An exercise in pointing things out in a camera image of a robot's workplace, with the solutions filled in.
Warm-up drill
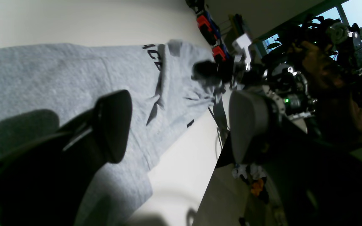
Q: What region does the top blue orange clamp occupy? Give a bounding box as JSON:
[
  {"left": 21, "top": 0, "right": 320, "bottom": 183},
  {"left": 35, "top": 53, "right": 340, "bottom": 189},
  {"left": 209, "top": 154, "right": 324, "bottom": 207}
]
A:
[{"left": 185, "top": 0, "right": 221, "bottom": 46}]

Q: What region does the blue orange clamp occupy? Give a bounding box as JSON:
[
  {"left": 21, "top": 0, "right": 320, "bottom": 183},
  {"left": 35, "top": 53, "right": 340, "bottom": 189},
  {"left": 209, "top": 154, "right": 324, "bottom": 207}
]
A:
[
  {"left": 212, "top": 43, "right": 231, "bottom": 63},
  {"left": 185, "top": 0, "right": 221, "bottom": 46}
]

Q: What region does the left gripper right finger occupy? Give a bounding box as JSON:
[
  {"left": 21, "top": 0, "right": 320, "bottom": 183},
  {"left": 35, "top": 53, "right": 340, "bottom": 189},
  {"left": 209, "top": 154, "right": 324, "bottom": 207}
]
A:
[{"left": 223, "top": 90, "right": 362, "bottom": 226}]

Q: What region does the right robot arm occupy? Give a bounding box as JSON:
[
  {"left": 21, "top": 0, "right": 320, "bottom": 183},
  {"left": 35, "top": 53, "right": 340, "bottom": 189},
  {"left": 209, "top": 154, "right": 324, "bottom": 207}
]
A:
[{"left": 196, "top": 16, "right": 362, "bottom": 143}]

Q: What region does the light grey T-shirt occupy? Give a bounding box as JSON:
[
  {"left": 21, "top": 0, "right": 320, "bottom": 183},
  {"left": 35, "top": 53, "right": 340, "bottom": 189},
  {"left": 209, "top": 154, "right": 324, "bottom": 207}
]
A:
[{"left": 0, "top": 40, "right": 222, "bottom": 226}]

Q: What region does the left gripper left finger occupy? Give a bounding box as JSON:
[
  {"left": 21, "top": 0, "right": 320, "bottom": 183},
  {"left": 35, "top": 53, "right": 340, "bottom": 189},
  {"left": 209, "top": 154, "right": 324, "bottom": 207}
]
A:
[{"left": 0, "top": 90, "right": 132, "bottom": 226}]

